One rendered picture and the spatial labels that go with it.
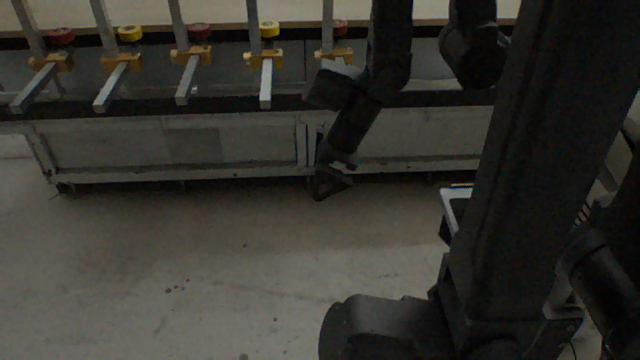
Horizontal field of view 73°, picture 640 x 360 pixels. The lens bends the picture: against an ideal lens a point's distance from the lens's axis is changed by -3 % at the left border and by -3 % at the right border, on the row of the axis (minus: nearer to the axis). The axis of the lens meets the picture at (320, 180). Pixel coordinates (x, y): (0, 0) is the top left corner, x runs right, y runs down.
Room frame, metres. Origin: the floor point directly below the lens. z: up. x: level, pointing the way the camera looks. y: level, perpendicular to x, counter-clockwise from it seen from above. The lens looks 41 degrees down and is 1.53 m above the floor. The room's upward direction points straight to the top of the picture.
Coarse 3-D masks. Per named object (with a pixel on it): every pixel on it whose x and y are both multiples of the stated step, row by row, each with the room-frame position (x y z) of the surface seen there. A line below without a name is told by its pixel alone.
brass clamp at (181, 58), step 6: (192, 48) 1.47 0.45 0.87; (198, 48) 1.47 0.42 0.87; (210, 48) 1.48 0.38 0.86; (174, 54) 1.44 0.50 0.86; (180, 54) 1.44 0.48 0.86; (186, 54) 1.44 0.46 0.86; (192, 54) 1.44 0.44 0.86; (198, 54) 1.44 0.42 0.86; (204, 54) 1.44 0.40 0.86; (210, 54) 1.46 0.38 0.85; (174, 60) 1.43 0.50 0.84; (180, 60) 1.44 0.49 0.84; (186, 60) 1.44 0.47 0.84; (204, 60) 1.44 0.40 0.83; (210, 60) 1.45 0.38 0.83
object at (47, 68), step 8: (64, 48) 1.53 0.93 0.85; (72, 48) 1.55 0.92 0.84; (48, 64) 1.40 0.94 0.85; (56, 64) 1.42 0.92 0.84; (40, 72) 1.34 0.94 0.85; (48, 72) 1.35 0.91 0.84; (56, 72) 1.39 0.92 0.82; (32, 80) 1.29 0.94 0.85; (40, 80) 1.29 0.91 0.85; (48, 80) 1.33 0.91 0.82; (32, 88) 1.23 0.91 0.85; (40, 88) 1.27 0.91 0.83; (24, 96) 1.18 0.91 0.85; (32, 96) 1.21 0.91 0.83; (16, 104) 1.14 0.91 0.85; (24, 104) 1.16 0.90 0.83; (16, 112) 1.13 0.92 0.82
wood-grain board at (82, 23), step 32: (32, 0) 1.90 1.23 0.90; (64, 0) 1.89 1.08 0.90; (128, 0) 1.88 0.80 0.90; (160, 0) 1.87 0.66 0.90; (192, 0) 1.86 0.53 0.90; (224, 0) 1.86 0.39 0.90; (288, 0) 1.86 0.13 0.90; (320, 0) 1.86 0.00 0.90; (352, 0) 1.86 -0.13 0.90; (416, 0) 1.86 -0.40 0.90; (448, 0) 1.86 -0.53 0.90; (512, 0) 1.88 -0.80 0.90; (0, 32) 1.57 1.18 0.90; (96, 32) 1.59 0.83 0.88
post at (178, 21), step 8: (168, 0) 1.45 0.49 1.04; (176, 0) 1.45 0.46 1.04; (176, 8) 1.45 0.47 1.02; (176, 16) 1.45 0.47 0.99; (176, 24) 1.45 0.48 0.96; (184, 24) 1.47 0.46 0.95; (176, 32) 1.45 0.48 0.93; (184, 32) 1.45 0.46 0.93; (176, 40) 1.45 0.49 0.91; (184, 40) 1.45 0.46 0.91; (184, 48) 1.45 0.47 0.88
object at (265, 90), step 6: (270, 48) 1.54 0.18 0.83; (264, 60) 1.44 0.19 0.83; (270, 60) 1.44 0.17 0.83; (264, 66) 1.39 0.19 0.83; (270, 66) 1.39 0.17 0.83; (264, 72) 1.35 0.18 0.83; (270, 72) 1.35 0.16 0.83; (264, 78) 1.31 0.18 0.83; (270, 78) 1.31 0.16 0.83; (264, 84) 1.27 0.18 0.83; (270, 84) 1.27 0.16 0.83; (264, 90) 1.23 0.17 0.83; (270, 90) 1.24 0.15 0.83; (264, 96) 1.19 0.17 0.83; (270, 96) 1.22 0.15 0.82; (264, 102) 1.17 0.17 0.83; (270, 102) 1.20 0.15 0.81; (264, 108) 1.17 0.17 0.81
